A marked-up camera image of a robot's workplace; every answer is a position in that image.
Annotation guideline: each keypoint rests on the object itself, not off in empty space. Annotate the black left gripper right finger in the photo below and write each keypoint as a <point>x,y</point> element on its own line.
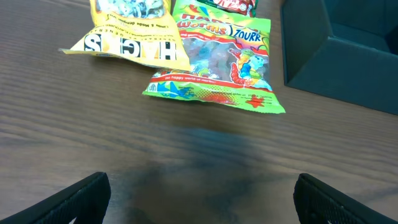
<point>318,203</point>

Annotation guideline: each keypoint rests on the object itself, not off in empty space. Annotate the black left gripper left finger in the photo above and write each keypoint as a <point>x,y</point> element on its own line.
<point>83,202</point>

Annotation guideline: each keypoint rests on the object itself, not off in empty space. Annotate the dark green gift box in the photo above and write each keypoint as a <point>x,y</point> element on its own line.
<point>342,49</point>

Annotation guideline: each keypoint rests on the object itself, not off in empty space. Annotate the green Haribo worms bag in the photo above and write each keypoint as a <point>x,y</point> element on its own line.
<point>229,59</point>

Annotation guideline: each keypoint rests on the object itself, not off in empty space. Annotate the yellow Hacks candy bag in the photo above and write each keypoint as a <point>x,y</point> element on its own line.
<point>141,31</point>

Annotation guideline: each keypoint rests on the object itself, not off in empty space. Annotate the red green KitKat wrapper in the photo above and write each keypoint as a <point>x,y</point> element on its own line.
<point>244,7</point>

